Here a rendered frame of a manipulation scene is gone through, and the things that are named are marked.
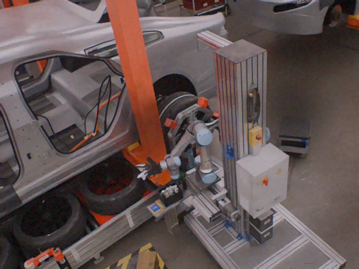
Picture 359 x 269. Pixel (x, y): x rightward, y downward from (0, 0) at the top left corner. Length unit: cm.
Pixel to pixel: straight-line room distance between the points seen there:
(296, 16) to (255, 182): 334
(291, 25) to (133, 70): 325
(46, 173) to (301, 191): 265
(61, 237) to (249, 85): 220
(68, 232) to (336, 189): 281
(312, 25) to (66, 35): 355
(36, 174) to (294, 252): 240
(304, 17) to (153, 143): 316
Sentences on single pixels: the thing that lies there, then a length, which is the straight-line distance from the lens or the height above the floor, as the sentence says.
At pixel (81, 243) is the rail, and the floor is 38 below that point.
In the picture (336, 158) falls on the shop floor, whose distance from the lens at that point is 477.
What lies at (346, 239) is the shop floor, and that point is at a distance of 399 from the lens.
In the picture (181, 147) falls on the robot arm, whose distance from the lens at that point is 295.
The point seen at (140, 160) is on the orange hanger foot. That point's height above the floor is 68.
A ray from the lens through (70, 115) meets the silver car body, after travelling 439.
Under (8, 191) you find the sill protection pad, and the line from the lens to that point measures 361.
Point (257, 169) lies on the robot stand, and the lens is 275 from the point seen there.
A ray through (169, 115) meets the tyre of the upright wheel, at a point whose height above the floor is 112.
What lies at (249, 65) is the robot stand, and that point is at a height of 198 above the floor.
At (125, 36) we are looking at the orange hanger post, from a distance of 281.
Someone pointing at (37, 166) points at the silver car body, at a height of 105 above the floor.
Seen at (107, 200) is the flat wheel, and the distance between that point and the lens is 377.
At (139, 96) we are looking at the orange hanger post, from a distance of 304.
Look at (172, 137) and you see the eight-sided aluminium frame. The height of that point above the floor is 95.
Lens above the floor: 315
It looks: 38 degrees down
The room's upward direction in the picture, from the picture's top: 10 degrees counter-clockwise
